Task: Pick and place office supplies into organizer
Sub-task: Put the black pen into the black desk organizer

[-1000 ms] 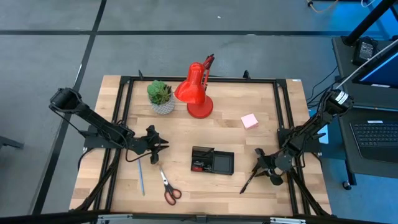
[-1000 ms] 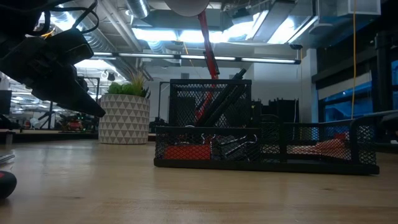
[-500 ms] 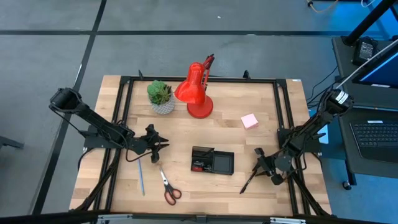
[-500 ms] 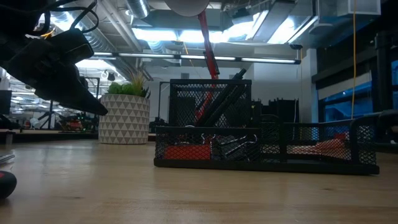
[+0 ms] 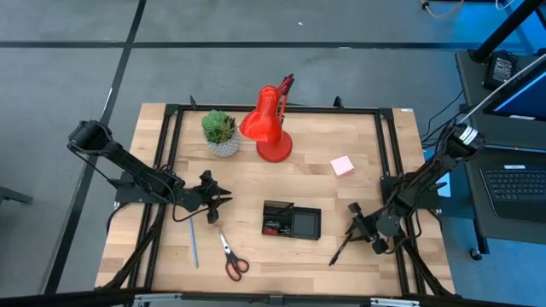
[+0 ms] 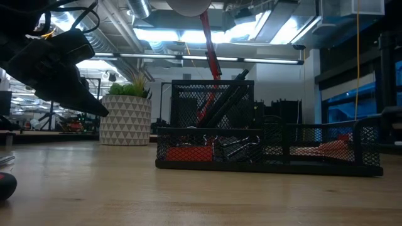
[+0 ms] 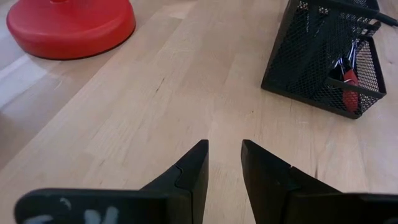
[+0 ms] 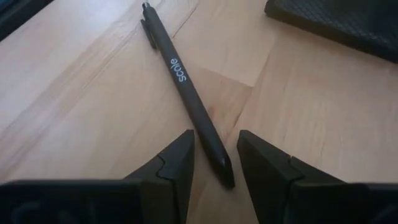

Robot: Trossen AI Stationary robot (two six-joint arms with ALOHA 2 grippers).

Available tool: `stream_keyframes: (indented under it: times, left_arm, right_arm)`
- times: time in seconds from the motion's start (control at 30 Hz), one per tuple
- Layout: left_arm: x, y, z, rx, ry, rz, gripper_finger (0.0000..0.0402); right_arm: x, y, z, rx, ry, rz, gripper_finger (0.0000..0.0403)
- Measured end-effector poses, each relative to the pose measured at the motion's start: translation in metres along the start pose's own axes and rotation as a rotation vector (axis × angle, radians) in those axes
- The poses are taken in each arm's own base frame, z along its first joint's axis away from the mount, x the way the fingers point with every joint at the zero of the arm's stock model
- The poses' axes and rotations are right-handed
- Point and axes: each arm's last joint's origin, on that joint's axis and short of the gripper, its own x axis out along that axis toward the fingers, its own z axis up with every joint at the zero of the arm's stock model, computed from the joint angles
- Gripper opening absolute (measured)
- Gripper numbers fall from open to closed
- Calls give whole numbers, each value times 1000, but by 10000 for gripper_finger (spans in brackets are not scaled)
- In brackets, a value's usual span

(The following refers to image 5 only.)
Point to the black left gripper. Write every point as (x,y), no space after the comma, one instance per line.
(200,196)

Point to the black monitor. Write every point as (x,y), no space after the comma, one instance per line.
(524,98)

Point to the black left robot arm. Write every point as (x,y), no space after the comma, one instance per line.
(128,164)

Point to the red and black scissors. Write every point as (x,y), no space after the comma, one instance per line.
(230,254)

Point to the white rod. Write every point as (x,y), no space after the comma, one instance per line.
(529,70)

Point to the black stand foot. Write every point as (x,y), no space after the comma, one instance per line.
(13,195)

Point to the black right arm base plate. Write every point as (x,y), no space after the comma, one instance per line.
(428,204)

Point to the pink sticky note pad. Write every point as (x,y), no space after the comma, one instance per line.
(342,166)

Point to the black caster wheel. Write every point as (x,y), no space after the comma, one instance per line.
(476,254)

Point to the black mesh desk organizer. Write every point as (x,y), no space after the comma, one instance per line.
(307,224)

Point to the black power adapter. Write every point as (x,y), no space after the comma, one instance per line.
(502,69)

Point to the black laptop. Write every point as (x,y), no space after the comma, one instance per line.
(516,187)

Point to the black aluminium table frame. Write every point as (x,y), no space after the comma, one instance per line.
(324,110)

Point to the succulent in patterned pot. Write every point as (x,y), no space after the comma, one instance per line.
(219,128)

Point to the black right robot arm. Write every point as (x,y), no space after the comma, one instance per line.
(426,175)

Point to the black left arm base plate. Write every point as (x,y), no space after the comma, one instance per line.
(128,196)

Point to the blue pencil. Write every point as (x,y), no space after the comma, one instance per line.
(193,243)

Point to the black laptop cart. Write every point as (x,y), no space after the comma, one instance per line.
(512,232)

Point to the black stand pole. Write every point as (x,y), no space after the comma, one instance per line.
(507,27)

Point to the red desk lamp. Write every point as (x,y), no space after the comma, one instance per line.
(264,115)

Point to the black monitor desk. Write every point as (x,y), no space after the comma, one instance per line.
(473,94)

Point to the black camera rig beam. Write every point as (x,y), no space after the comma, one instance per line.
(64,298)

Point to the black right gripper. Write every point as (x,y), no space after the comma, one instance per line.
(381,226)

